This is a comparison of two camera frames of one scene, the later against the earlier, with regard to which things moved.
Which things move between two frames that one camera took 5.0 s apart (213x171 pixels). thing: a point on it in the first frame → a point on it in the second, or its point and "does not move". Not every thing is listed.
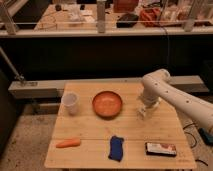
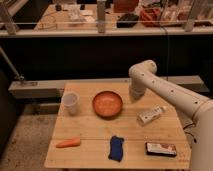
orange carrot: [69, 143] does not move
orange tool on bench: [150, 17] does not move
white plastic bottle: [146, 111] → [150, 115]
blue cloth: [116, 148] does not move
